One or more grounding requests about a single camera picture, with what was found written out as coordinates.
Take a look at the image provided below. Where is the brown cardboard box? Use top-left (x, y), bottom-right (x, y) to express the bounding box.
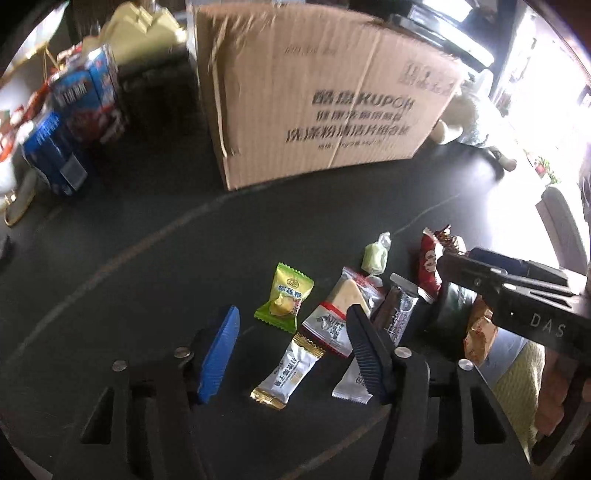
top-left (190, 3), bottom-right (467, 190)

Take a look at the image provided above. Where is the white cheese snack packet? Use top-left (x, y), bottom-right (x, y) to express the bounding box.
top-left (301, 267), bottom-right (385, 358)

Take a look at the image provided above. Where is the pale green wrapped candy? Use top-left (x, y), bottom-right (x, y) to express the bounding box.
top-left (362, 232), bottom-right (392, 275)

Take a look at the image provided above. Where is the orange brown snack packet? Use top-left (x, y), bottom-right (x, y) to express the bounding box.
top-left (464, 295), bottom-right (498, 367)

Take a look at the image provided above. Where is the gold mountain tissue box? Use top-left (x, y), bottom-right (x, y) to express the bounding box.
top-left (98, 2), bottom-right (187, 66)

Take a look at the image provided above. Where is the black upright piano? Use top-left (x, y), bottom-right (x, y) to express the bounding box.
top-left (349, 1), bottom-right (495, 72)

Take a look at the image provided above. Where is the dark green snack packet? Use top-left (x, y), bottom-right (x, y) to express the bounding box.
top-left (431, 282), bottom-right (477, 333)

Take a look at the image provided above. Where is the brown white snack bar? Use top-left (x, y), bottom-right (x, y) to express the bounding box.
top-left (330, 272), bottom-right (429, 405)

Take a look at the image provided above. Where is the green yellow candy packet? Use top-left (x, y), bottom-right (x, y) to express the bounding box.
top-left (254, 262), bottom-right (315, 334)

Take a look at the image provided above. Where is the white plush sheep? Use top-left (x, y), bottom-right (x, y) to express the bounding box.
top-left (429, 69), bottom-right (517, 172)

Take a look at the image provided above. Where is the red white candy packet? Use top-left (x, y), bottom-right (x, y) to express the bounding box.
top-left (418, 228), bottom-right (444, 299)

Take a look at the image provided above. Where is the white gold candy packet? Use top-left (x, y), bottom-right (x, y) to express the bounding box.
top-left (249, 333), bottom-right (325, 410)

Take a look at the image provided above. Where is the blue snack cup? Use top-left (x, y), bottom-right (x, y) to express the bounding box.
top-left (49, 45), bottom-right (126, 143)

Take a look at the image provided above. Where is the white shell snack bowl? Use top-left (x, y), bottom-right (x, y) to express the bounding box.
top-left (1, 81), bottom-right (49, 196)

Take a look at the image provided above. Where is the blue soda can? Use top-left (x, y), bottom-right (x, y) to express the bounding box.
top-left (22, 110), bottom-right (88, 196)

